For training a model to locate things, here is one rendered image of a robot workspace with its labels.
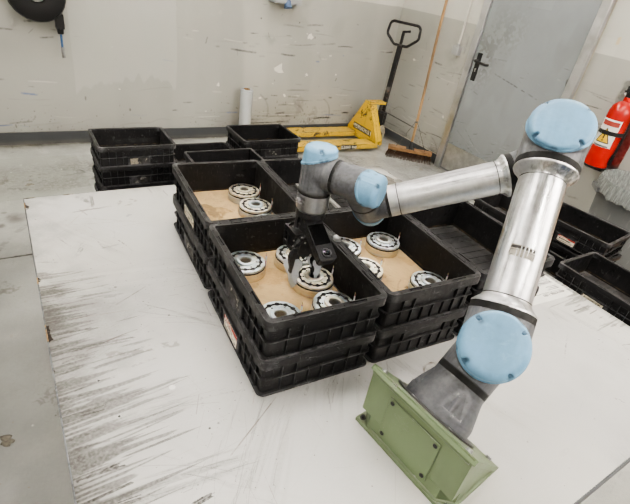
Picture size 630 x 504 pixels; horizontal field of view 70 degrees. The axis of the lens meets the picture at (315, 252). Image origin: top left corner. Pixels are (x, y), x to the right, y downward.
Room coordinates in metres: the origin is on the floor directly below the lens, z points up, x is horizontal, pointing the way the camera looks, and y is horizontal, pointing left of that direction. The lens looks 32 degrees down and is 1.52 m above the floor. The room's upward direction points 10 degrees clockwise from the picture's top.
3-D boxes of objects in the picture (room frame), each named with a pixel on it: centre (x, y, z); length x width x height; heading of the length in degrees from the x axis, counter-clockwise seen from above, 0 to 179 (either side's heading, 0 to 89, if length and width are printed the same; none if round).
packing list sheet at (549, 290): (1.43, -0.74, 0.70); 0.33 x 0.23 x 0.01; 37
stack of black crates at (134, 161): (2.34, 1.10, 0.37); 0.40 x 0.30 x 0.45; 127
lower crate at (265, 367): (0.91, 0.05, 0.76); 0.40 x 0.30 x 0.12; 33
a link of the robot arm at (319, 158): (0.94, 0.02, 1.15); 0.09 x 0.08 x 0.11; 65
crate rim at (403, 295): (1.07, -0.20, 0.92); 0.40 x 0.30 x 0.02; 33
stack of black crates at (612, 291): (1.71, -1.31, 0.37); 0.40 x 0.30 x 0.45; 37
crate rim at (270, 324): (0.91, 0.05, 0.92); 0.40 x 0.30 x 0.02; 33
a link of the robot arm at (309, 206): (0.94, 0.03, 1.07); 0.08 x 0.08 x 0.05
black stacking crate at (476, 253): (1.24, -0.45, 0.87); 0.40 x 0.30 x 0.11; 33
